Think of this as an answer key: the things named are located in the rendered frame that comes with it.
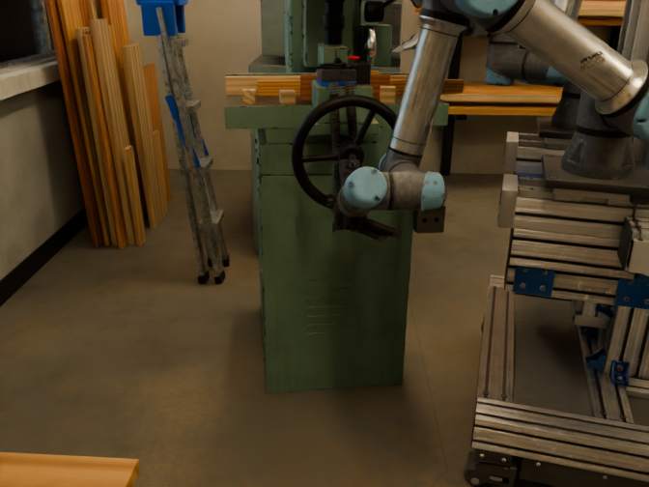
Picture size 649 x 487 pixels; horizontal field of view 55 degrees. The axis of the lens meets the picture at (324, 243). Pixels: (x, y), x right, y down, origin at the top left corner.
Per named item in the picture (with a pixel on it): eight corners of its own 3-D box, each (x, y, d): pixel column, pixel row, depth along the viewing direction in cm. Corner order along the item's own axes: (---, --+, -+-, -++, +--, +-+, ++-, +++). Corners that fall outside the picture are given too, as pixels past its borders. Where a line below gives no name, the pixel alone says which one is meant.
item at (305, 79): (300, 100, 170) (300, 75, 167) (299, 100, 171) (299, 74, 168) (388, 100, 173) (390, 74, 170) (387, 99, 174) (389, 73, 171)
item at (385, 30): (361, 67, 192) (363, 25, 188) (357, 64, 199) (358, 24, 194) (391, 66, 193) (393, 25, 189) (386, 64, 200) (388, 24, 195)
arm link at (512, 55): (518, 88, 158) (524, 42, 154) (478, 84, 165) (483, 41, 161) (530, 86, 164) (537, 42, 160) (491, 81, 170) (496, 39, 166)
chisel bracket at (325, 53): (323, 79, 173) (323, 47, 169) (317, 72, 185) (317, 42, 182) (349, 79, 173) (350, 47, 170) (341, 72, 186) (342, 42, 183)
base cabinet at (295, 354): (264, 394, 196) (257, 177, 169) (259, 306, 249) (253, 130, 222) (404, 385, 201) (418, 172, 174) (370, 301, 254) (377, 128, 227)
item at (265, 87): (258, 96, 176) (257, 81, 175) (258, 95, 178) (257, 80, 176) (463, 94, 183) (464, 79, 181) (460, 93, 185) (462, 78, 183)
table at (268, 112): (223, 137, 154) (222, 113, 152) (226, 113, 182) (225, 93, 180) (460, 133, 161) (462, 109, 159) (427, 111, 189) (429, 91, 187)
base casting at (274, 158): (258, 176, 169) (257, 143, 166) (254, 130, 222) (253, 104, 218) (418, 172, 174) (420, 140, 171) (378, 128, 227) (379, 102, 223)
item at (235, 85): (226, 95, 177) (225, 76, 175) (226, 94, 179) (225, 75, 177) (431, 93, 184) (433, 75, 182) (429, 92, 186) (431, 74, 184)
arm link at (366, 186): (393, 205, 115) (347, 205, 114) (380, 215, 126) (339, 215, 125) (391, 163, 116) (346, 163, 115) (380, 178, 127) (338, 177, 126)
